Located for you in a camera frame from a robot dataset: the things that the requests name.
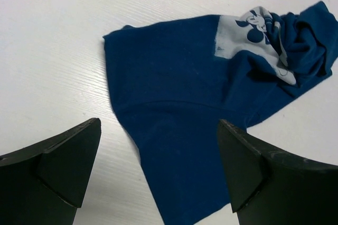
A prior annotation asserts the blue Mickey print t-shirt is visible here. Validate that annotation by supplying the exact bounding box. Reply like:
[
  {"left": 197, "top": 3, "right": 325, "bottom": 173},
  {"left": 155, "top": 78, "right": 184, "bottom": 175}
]
[{"left": 104, "top": 2, "right": 337, "bottom": 224}]

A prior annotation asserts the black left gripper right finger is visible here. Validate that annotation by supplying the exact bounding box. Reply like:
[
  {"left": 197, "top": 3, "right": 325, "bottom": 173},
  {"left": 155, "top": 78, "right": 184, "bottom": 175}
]
[{"left": 217, "top": 120, "right": 337, "bottom": 225}]

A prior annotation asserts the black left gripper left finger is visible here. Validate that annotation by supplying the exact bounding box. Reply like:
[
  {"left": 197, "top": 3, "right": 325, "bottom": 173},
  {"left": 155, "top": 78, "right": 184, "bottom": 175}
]
[{"left": 1, "top": 118, "right": 101, "bottom": 224}]

